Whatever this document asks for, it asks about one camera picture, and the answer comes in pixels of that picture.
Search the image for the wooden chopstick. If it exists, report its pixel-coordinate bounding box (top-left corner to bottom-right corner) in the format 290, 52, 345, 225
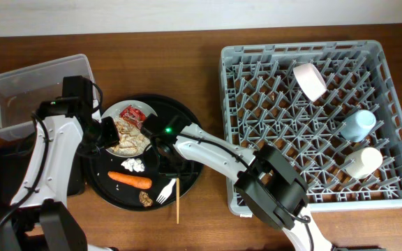
175, 178, 180, 224

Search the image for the white plastic fork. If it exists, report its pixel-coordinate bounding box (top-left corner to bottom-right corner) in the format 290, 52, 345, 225
156, 178, 177, 204

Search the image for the red snack wrapper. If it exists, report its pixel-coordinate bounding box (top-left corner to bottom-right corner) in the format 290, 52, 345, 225
119, 105, 147, 130

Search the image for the white bowl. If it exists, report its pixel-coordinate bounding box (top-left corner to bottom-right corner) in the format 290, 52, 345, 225
292, 63, 327, 102

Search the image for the light blue cup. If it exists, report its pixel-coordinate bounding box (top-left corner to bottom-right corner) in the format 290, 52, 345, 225
341, 109, 376, 142

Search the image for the cream white cup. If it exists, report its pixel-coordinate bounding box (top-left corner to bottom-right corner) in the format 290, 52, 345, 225
345, 147, 383, 179

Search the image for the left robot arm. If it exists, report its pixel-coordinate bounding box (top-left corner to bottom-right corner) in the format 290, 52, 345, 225
0, 76, 119, 250

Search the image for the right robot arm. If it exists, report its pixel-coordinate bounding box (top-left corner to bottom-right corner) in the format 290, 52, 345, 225
141, 114, 335, 251

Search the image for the grey dishwasher rack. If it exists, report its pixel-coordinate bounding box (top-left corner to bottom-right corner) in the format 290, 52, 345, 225
219, 40, 402, 212

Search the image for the grey plate with food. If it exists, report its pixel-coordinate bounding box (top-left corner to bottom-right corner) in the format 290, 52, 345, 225
101, 100, 157, 158

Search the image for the orange carrot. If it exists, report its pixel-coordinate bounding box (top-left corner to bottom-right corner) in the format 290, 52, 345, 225
107, 172, 152, 190

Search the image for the crumpled white tissue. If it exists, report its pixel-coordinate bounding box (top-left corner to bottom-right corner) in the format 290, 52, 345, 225
121, 158, 145, 172

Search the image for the round black tray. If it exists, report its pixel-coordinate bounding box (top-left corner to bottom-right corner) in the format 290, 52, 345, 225
82, 93, 207, 212

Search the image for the brown food scrap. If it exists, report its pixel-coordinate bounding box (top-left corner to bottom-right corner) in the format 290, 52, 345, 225
139, 191, 153, 207

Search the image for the white label sticker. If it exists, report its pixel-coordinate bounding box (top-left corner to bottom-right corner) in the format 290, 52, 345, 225
239, 213, 253, 218

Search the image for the clear plastic bin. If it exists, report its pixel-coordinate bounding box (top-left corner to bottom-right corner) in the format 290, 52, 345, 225
0, 54, 95, 142

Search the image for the black rectangular tray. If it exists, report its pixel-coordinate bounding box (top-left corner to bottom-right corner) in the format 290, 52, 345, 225
0, 142, 33, 207

